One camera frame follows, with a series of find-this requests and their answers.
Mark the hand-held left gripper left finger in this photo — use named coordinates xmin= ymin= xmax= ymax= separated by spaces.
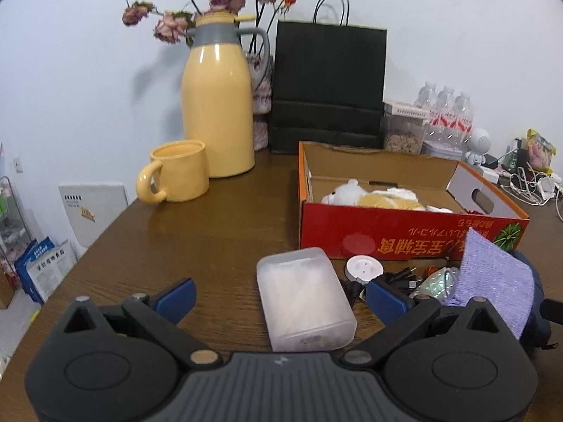
xmin=62 ymin=278 xmax=221 ymax=365

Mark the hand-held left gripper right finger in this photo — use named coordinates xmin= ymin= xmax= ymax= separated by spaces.
xmin=343 ymin=278 xmax=502 ymax=367

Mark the white round adapter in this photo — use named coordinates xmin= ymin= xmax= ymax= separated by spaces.
xmin=345 ymin=255 xmax=384 ymax=284

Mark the iridescent plastic bag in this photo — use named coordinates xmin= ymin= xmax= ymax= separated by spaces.
xmin=411 ymin=266 xmax=460 ymax=300

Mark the red cardboard box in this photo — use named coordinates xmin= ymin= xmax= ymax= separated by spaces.
xmin=298 ymin=141 xmax=530 ymax=261

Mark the clear plastic box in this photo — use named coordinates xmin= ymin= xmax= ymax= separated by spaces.
xmin=256 ymin=247 xmax=358 ymax=352

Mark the purple knitted pouch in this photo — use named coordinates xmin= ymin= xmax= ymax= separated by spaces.
xmin=444 ymin=227 xmax=535 ymax=339

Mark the yellow white plush toy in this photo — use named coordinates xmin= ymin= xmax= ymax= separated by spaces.
xmin=321 ymin=179 xmax=454 ymax=214

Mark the navy fabric pouch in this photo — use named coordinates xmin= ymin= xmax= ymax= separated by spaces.
xmin=512 ymin=250 xmax=552 ymax=357

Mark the white flat panel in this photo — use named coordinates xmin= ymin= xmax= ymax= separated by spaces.
xmin=58 ymin=181 xmax=129 ymax=249

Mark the yellow mug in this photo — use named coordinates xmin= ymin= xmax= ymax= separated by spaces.
xmin=135 ymin=140 xmax=209 ymax=204

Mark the clear seed container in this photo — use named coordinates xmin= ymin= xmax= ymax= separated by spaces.
xmin=382 ymin=114 xmax=429 ymax=155

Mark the metal storage rack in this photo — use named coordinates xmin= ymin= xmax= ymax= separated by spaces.
xmin=0 ymin=176 xmax=36 ymax=282

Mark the white robot toy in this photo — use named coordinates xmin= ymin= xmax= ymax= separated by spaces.
xmin=464 ymin=127 xmax=492 ymax=165

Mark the small white carton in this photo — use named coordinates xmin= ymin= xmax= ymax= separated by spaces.
xmin=384 ymin=100 xmax=431 ymax=119

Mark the clear water bottle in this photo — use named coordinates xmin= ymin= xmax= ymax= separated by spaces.
xmin=416 ymin=81 xmax=438 ymax=141
xmin=453 ymin=91 xmax=475 ymax=150
xmin=433 ymin=85 xmax=456 ymax=141

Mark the yellow thermos jug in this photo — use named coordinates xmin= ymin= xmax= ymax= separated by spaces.
xmin=182 ymin=13 xmax=271 ymax=179

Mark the pink textured vase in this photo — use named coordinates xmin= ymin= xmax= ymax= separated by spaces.
xmin=246 ymin=52 xmax=274 ymax=151

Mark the yellow pink snack packet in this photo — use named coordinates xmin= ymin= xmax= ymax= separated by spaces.
xmin=525 ymin=128 xmax=557 ymax=172

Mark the black paper bag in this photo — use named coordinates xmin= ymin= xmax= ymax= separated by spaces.
xmin=269 ymin=0 xmax=388 ymax=155

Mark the tangle of white cables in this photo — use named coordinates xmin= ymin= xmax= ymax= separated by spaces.
xmin=499 ymin=149 xmax=563 ymax=220

